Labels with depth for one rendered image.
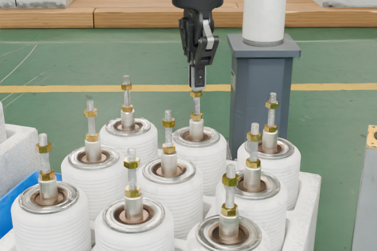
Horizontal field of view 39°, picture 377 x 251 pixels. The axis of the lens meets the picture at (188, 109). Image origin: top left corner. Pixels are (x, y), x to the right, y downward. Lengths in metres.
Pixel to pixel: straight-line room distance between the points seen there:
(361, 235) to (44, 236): 0.42
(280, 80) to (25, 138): 0.55
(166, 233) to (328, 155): 0.81
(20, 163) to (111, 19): 1.64
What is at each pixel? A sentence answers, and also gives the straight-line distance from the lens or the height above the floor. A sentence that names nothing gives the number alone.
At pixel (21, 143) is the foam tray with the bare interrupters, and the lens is 1.07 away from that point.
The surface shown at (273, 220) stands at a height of 0.22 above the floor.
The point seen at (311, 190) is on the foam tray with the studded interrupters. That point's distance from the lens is 0.87.
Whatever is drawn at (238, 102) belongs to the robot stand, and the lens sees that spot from 1.22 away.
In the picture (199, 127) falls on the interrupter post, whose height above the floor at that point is 0.27.
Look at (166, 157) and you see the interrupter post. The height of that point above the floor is 0.28.
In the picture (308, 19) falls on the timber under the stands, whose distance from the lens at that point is 2.70.
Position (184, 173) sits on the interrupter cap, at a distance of 0.75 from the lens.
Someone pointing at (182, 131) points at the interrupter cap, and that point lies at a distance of 0.87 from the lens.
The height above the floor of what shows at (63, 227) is 0.24.
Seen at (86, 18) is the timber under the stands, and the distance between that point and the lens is 2.64.
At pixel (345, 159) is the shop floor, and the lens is 1.39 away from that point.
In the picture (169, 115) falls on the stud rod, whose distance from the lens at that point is 0.72.
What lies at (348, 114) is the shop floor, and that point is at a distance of 1.67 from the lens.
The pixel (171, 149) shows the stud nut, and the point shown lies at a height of 0.29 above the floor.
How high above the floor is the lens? 0.62
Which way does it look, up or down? 22 degrees down
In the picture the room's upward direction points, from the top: straight up
